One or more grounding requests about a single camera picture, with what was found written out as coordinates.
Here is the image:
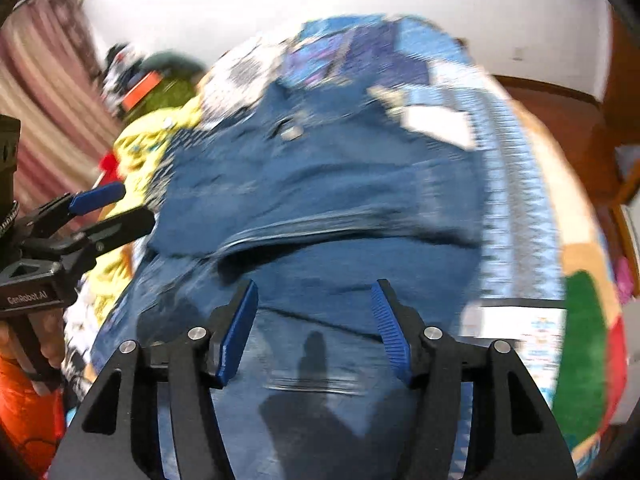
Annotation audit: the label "red cloth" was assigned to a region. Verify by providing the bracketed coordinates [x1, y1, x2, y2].
[96, 154, 120, 188]

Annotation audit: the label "blue denim jeans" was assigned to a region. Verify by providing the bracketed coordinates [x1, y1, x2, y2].
[90, 80, 488, 480]

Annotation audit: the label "dark green bag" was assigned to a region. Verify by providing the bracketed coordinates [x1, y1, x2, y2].
[122, 50, 207, 123]

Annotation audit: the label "person's left forearm orange sleeve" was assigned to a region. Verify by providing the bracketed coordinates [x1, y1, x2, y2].
[0, 355, 68, 478]

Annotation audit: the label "striped curtain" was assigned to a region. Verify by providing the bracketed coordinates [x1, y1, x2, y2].
[0, 0, 123, 221]

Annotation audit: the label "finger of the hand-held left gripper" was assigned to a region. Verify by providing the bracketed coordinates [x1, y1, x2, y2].
[29, 206, 157, 277]
[22, 181, 127, 239]

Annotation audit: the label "pink item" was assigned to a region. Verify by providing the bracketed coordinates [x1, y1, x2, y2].
[614, 255, 637, 307]

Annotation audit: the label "colourful patchwork blanket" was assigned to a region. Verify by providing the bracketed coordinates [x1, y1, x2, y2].
[500, 100, 632, 478]

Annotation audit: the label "blue patterned bedspread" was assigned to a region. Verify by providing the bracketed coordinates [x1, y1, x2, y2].
[197, 14, 571, 411]

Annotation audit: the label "person's left hand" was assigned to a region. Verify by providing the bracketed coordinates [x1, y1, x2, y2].
[0, 307, 67, 378]

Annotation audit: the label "wooden bed frame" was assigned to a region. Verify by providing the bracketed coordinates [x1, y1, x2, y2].
[492, 10, 640, 271]

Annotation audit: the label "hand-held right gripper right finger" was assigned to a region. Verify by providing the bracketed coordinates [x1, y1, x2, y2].
[370, 279, 576, 480]

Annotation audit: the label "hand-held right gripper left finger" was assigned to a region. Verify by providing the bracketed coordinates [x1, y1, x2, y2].
[47, 279, 261, 480]

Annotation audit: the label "yellow printed cloth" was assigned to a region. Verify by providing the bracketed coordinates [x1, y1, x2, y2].
[87, 102, 203, 323]

